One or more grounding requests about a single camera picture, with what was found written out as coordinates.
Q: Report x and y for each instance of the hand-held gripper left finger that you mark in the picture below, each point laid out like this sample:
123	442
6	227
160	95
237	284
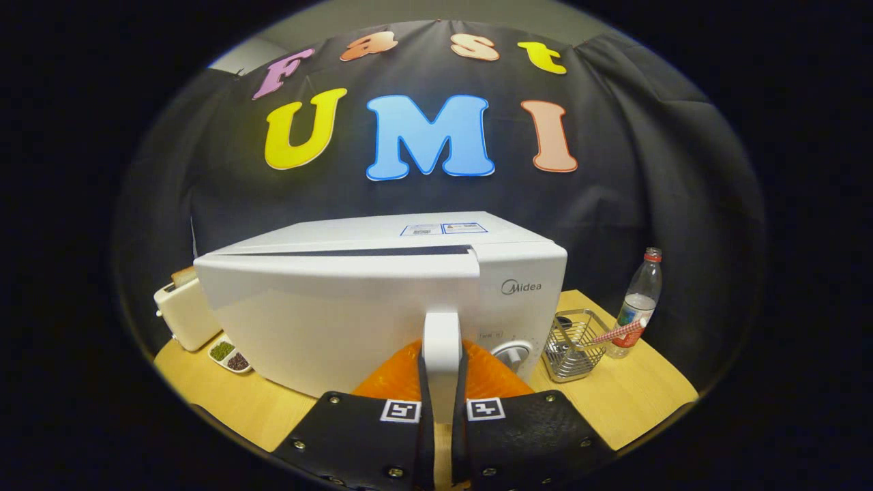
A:
427	443

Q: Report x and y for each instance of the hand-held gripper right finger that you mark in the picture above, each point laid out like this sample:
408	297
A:
458	443

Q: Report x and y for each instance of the white toaster oven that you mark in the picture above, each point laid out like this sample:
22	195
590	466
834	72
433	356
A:
327	320

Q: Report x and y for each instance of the cream toaster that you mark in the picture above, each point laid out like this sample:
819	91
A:
187	317

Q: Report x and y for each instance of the red white striped straw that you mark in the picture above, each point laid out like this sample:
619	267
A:
617	333

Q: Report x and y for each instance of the white divided bean dish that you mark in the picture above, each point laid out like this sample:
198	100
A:
230	354

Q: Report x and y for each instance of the clear plastic water bottle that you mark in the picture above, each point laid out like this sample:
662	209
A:
641	300

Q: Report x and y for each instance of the toast slice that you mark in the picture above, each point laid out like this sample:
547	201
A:
183	276

